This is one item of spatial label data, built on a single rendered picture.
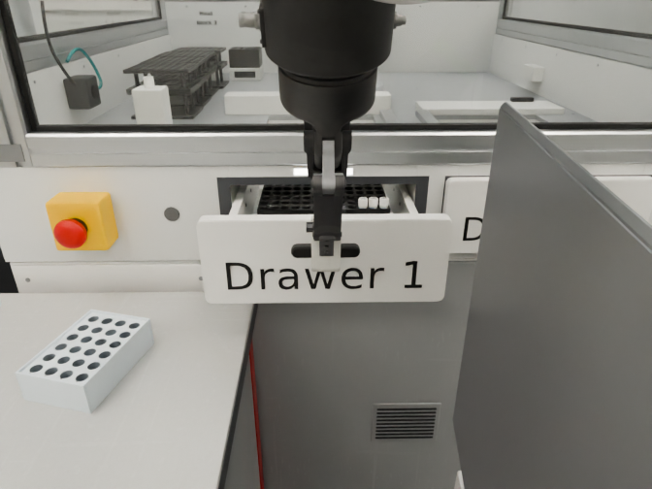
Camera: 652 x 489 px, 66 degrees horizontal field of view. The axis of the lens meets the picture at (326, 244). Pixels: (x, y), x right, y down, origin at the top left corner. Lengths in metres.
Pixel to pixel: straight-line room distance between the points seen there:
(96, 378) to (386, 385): 0.49
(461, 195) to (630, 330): 0.53
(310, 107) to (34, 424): 0.43
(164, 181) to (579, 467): 0.61
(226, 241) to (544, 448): 0.40
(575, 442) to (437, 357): 0.63
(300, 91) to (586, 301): 0.24
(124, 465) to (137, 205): 0.36
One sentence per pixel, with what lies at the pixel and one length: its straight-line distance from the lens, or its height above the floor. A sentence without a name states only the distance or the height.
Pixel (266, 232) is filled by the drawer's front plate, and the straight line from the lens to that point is 0.58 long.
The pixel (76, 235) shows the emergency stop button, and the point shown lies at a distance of 0.72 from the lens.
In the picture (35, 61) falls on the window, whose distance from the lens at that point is 0.77.
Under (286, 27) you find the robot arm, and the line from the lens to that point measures 0.35.
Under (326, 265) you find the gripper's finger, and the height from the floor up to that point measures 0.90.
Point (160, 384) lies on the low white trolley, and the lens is 0.62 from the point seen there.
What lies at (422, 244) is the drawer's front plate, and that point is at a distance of 0.59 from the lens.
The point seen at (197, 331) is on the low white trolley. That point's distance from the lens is 0.69.
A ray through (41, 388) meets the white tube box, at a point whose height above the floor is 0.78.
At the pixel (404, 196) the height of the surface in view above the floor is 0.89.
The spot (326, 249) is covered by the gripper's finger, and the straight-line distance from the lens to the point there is 0.50.
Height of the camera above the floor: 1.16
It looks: 26 degrees down
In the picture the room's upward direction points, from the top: straight up
